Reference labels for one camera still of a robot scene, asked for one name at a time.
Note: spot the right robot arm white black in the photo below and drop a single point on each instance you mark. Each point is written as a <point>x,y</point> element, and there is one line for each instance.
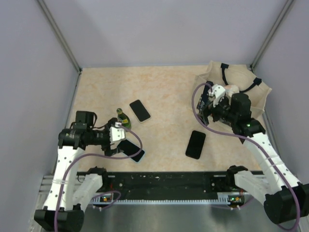
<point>283,196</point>

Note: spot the pink white item in bag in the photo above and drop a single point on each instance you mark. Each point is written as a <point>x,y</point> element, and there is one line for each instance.
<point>231,89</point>

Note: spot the right aluminium frame post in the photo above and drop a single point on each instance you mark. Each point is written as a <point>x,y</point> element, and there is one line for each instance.
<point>288,5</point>

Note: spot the phone in black case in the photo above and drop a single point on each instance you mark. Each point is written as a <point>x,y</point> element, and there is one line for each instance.
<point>195,145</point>

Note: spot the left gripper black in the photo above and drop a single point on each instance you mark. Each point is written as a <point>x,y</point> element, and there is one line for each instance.
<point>106,147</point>

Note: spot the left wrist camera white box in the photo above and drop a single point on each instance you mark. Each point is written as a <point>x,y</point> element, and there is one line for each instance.
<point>117,132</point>

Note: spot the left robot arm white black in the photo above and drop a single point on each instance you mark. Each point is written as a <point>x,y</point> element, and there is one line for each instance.
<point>65,205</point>

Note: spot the phone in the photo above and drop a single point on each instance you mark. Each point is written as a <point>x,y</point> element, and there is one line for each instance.
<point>140,111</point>
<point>195,145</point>
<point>129,148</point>

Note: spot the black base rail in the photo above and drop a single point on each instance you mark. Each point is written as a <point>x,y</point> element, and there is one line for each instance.
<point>168,186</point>

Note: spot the white slotted cable duct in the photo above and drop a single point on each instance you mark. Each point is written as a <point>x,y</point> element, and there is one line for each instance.
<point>219,199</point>

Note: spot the green glass bottle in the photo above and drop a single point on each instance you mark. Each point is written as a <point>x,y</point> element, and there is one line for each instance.
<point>123,118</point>

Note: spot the left aluminium frame post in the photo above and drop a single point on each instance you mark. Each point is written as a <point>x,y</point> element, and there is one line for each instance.
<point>58,34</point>

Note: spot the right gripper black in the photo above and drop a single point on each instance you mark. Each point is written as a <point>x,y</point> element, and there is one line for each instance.
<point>205,112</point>

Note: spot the beige canvas tote bag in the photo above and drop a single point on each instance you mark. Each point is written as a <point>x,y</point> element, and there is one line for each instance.
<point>238,75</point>

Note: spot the phone in white case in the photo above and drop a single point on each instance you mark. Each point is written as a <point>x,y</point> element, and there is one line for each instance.
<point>140,111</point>

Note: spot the aluminium frame post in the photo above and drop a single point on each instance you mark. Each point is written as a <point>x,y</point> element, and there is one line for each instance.
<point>288,5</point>
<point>58,34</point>

